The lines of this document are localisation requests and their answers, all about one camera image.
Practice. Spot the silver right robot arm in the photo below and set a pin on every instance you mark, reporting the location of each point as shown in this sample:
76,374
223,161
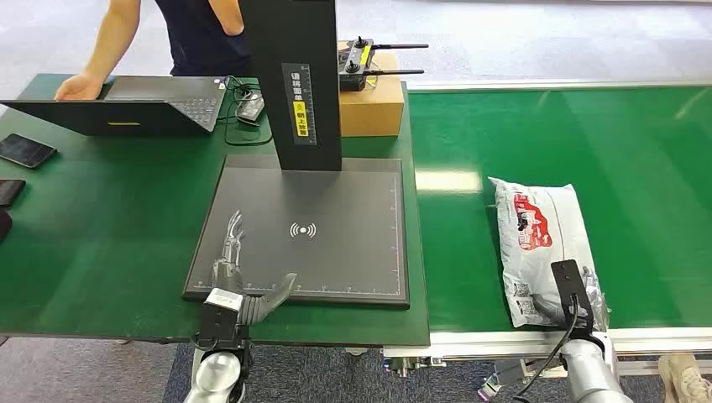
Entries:
589,372

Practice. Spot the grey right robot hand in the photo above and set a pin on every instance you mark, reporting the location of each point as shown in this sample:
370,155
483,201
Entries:
598,306

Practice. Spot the beige shoe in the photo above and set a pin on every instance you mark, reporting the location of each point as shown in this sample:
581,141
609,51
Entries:
687,381

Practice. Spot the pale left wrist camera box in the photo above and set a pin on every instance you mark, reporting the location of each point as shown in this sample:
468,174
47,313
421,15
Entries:
222,299

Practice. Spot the yellow black ruler label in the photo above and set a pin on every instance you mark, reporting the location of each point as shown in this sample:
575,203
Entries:
300,105

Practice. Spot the brown cardboard box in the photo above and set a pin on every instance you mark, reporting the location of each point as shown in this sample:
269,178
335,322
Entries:
370,111

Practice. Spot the black smartphone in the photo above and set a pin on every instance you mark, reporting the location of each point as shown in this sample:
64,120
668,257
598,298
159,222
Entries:
25,150
10,192

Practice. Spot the green conveyor belt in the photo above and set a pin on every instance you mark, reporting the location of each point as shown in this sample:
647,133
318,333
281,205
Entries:
612,150

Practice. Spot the grey power adapter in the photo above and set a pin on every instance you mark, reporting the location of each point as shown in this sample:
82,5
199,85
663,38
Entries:
250,108

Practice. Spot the black remote controller with antennas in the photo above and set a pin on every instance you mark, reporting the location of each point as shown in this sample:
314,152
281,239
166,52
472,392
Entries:
351,69

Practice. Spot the black laptop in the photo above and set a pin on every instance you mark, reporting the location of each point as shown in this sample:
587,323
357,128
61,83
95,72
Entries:
150,108

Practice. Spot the black inbound scanning machine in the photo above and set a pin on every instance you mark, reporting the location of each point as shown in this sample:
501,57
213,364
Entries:
334,250

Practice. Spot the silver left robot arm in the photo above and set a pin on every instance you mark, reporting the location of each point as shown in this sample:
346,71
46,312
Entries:
214,375

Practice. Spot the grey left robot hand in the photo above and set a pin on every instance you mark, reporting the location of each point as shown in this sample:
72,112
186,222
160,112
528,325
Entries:
227,275

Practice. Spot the person's right hand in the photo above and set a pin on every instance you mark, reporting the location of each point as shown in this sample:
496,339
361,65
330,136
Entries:
78,89

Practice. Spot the person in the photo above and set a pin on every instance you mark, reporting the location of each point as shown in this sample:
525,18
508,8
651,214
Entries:
200,39

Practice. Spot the grey red courier package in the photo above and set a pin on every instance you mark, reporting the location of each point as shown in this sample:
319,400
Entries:
542,244

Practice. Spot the person's right forearm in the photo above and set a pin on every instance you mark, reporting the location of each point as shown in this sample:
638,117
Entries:
114,39

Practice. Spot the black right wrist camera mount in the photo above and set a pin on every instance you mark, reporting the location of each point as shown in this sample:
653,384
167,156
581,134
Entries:
568,281

